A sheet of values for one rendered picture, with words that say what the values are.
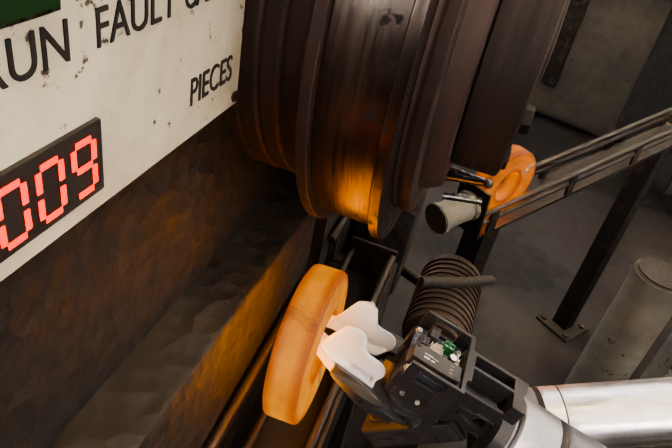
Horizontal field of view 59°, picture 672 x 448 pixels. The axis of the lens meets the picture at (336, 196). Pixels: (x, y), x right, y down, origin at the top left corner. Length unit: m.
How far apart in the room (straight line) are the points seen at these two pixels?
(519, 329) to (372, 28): 1.66
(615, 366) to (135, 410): 1.31
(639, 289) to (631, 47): 1.97
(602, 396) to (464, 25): 0.49
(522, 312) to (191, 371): 1.64
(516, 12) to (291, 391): 0.36
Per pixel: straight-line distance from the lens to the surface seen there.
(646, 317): 1.54
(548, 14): 0.49
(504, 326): 1.99
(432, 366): 0.55
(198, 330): 0.55
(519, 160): 1.19
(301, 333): 0.54
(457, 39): 0.46
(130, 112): 0.36
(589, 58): 3.36
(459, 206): 1.12
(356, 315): 0.59
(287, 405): 0.57
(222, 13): 0.43
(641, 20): 3.29
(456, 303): 1.16
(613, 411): 0.79
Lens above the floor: 1.28
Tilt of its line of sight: 34 degrees down
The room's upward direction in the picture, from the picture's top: 12 degrees clockwise
